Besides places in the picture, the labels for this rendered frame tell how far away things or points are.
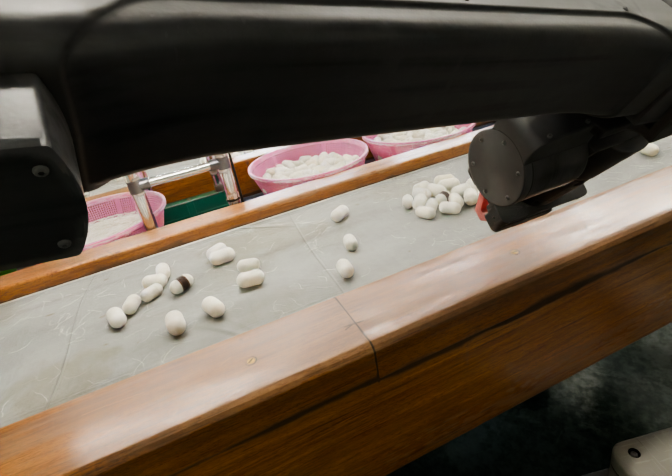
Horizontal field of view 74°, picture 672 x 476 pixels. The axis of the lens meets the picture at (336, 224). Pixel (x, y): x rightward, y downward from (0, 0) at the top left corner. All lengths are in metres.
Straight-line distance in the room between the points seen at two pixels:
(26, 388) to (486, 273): 0.51
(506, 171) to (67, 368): 0.50
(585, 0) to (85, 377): 0.54
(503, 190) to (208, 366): 0.31
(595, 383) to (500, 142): 1.23
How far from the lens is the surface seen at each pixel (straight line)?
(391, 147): 1.00
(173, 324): 0.55
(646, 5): 0.31
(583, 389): 1.48
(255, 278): 0.59
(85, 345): 0.63
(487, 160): 0.34
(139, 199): 0.82
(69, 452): 0.46
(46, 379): 0.61
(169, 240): 0.78
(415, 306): 0.47
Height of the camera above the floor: 1.05
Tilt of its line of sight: 25 degrees down
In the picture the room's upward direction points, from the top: 11 degrees counter-clockwise
